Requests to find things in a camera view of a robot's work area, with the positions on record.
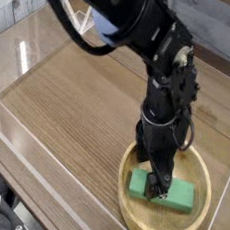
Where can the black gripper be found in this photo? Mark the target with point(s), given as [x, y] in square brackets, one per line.
[165, 117]

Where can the green rectangular block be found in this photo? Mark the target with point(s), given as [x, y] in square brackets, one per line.
[180, 196]

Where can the round wooden bowl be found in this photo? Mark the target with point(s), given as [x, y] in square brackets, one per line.
[144, 215]

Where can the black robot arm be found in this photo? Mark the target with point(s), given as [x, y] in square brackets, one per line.
[154, 32]

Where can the clear acrylic enclosure wall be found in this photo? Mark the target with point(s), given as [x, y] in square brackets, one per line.
[67, 118]

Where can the black metal frame bracket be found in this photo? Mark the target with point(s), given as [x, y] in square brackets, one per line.
[14, 215]

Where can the clear acrylic corner bracket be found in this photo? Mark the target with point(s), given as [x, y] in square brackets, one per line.
[82, 20]

